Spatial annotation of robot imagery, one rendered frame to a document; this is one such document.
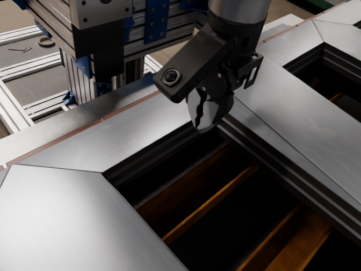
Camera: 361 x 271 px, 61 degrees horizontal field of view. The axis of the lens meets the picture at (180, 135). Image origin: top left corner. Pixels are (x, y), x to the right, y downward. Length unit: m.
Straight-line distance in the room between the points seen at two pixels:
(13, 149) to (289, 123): 0.60
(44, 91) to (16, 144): 0.90
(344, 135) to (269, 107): 0.15
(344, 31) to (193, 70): 0.72
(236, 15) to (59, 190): 0.33
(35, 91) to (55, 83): 0.11
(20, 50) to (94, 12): 1.30
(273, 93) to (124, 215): 0.41
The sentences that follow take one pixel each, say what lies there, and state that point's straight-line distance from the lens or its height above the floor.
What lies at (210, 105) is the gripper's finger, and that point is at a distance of 0.48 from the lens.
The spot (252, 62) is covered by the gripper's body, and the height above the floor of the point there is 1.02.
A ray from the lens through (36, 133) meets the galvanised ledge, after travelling 0.81.
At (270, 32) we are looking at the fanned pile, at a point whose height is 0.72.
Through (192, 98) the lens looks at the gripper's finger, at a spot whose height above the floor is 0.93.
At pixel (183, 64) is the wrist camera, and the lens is 0.41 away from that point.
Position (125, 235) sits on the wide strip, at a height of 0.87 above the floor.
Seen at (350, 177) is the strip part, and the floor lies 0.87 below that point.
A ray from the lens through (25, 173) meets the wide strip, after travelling 0.50.
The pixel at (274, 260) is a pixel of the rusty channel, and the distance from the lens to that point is 0.67.
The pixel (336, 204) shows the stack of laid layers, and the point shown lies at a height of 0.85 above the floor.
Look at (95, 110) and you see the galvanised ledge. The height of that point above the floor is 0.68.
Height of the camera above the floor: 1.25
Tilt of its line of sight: 47 degrees down
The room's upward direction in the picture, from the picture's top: 11 degrees clockwise
